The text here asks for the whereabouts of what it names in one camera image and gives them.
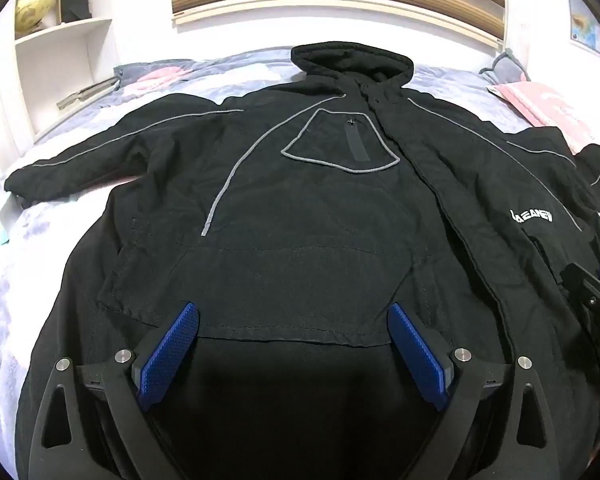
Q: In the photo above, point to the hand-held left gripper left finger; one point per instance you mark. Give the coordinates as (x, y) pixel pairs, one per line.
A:
(167, 355)

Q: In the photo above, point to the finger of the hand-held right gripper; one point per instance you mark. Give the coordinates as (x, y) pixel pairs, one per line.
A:
(582, 282)

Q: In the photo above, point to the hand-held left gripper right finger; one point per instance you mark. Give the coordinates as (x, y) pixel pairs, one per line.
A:
(420, 355)

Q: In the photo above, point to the black hooded jacket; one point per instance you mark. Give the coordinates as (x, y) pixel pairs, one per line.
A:
(305, 210)

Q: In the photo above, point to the grey flowered bed blanket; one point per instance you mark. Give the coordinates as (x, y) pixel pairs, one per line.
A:
(55, 240)

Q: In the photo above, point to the pink pillow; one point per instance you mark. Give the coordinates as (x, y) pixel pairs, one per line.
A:
(555, 105)

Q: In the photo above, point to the grey cloth by pillow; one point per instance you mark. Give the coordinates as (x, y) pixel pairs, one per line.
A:
(505, 67)

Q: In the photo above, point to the black box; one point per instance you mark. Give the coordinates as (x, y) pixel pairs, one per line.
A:
(75, 6)

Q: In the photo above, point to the yellowish globe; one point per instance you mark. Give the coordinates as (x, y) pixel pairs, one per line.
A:
(32, 10)

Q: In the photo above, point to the white wall shelf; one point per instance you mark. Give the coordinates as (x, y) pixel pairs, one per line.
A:
(65, 50)

